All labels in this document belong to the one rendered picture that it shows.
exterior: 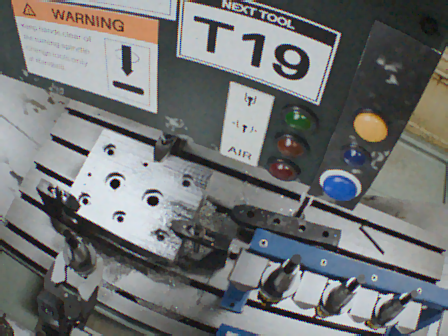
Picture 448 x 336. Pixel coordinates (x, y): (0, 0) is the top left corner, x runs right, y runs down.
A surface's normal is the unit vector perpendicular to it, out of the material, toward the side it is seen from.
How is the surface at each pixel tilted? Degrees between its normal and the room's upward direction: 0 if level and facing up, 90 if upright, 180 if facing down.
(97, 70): 90
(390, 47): 90
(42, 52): 90
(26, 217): 0
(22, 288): 0
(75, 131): 0
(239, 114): 90
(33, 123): 24
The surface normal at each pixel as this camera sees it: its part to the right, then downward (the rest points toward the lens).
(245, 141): -0.36, 0.79
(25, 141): 0.46, -0.33
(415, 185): 0.08, -0.51
